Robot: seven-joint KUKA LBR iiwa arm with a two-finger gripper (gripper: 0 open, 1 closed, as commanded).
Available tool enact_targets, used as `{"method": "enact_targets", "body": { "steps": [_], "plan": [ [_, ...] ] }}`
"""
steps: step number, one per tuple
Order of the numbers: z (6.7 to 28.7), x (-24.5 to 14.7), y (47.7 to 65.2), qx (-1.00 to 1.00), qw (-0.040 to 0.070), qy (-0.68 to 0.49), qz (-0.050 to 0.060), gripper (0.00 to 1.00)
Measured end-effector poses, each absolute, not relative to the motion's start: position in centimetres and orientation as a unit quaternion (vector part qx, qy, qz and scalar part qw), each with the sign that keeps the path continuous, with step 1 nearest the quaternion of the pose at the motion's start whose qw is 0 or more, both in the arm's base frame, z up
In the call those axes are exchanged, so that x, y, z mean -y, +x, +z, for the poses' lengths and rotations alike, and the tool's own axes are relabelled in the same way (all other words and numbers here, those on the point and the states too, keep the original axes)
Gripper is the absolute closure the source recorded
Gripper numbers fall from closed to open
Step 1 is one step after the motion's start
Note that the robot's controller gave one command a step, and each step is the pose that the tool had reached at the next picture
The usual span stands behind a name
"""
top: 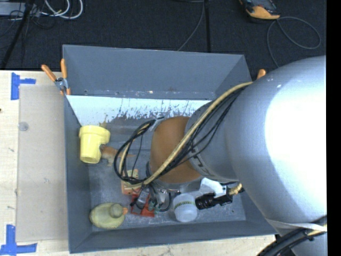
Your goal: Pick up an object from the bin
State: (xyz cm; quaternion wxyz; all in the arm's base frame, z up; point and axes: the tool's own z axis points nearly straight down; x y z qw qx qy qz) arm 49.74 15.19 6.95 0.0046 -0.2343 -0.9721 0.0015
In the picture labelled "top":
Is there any red flat block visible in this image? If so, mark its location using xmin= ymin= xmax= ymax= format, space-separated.
xmin=130 ymin=193 xmax=156 ymax=218

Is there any orange and yellow toy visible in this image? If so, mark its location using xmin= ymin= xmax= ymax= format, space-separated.
xmin=121 ymin=169 xmax=141 ymax=196

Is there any yellow rubber duck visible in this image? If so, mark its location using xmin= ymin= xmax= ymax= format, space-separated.
xmin=89 ymin=202 xmax=129 ymax=230

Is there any white plastic jar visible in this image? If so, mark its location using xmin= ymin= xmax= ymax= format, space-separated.
xmin=173 ymin=193 xmax=199 ymax=223

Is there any orange-brown toy animal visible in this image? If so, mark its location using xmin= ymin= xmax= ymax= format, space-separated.
xmin=100 ymin=145 xmax=137 ymax=167

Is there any yellow plastic cup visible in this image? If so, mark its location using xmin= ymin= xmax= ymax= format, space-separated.
xmin=78 ymin=125 xmax=111 ymax=165

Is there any pale wood flat board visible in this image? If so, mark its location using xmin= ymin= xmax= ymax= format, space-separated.
xmin=15 ymin=85 xmax=69 ymax=242

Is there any grey metal bin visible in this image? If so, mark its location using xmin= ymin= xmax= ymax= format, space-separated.
xmin=62 ymin=44 xmax=278 ymax=254

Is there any black cylinder on white bracket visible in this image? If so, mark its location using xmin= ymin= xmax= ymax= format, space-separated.
xmin=194 ymin=177 xmax=242 ymax=211

